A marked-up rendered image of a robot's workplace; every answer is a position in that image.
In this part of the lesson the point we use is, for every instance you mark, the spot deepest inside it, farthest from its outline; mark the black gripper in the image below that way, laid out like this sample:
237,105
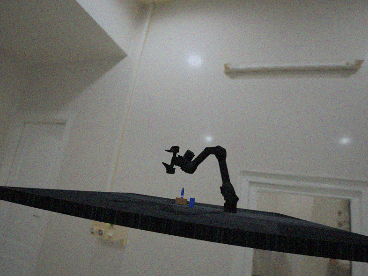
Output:
169,168

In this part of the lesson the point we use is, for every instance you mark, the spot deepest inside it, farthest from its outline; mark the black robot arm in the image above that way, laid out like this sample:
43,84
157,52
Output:
227,190

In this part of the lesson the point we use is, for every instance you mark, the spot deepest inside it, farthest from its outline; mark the tan rectangular block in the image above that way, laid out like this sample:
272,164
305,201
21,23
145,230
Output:
182,201

